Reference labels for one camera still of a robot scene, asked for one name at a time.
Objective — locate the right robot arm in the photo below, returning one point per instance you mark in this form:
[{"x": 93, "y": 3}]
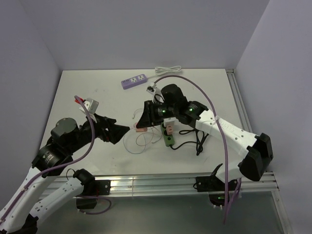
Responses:
[{"x": 255, "y": 152}]

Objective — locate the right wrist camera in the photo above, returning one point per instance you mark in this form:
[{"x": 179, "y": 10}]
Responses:
[{"x": 154, "y": 91}]

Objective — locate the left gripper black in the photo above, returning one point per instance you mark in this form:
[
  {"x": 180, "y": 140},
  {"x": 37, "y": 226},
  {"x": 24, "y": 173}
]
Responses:
[{"x": 115, "y": 132}]

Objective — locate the aluminium front rail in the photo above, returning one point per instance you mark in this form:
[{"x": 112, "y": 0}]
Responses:
[{"x": 161, "y": 185}]

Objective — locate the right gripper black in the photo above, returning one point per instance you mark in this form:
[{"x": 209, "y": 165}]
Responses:
[{"x": 146, "y": 119}]

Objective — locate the aluminium side rail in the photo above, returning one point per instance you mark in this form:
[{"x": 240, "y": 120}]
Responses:
[{"x": 238, "y": 100}]

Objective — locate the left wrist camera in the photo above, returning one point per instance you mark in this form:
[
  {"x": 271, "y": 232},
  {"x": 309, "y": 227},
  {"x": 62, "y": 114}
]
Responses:
[{"x": 90, "y": 105}]

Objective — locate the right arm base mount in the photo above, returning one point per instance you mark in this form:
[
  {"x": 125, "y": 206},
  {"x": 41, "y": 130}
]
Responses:
[{"x": 211, "y": 184}]

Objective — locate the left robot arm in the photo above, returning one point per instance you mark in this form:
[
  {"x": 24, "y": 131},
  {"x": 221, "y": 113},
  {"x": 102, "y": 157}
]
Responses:
[{"x": 66, "y": 138}]

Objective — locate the white plug adapter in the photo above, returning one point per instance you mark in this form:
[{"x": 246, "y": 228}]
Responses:
[{"x": 169, "y": 121}]

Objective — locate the purple power strip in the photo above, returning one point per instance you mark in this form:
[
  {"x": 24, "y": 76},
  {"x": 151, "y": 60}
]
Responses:
[{"x": 134, "y": 81}]

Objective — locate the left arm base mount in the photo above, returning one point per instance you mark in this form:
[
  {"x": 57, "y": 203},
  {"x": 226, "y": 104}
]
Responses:
[{"x": 95, "y": 189}]

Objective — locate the green power strip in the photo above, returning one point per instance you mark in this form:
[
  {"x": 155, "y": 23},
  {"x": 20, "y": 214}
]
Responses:
[{"x": 168, "y": 140}]

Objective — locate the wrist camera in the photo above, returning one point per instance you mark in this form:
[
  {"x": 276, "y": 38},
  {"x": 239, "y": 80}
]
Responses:
[
  {"x": 154, "y": 91},
  {"x": 90, "y": 105}
]

